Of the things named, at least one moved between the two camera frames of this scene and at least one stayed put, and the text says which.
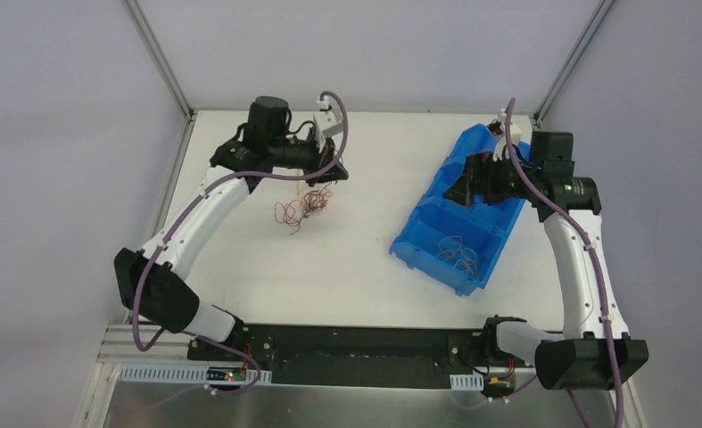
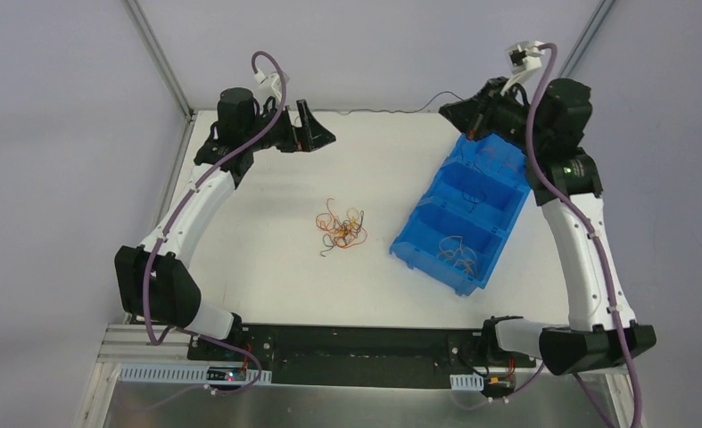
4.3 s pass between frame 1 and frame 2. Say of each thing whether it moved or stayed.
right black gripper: moved
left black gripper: moved
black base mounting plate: stayed
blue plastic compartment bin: stayed
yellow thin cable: stayed
